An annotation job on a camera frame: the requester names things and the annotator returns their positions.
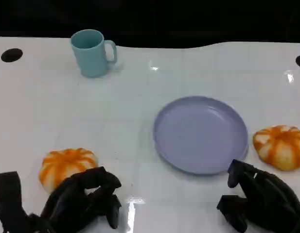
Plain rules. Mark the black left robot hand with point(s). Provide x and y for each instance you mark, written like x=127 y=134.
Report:
x=72 y=196

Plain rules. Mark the lilac plate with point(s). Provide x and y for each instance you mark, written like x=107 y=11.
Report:
x=200 y=136

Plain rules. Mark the orange and white bread roll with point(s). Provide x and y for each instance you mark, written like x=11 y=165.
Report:
x=64 y=162
x=282 y=148

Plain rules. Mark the pale green mug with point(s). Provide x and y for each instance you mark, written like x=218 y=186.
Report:
x=90 y=55

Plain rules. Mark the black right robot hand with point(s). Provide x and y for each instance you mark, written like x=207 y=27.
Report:
x=266 y=194

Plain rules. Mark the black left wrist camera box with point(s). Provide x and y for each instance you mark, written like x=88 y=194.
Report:
x=8 y=199

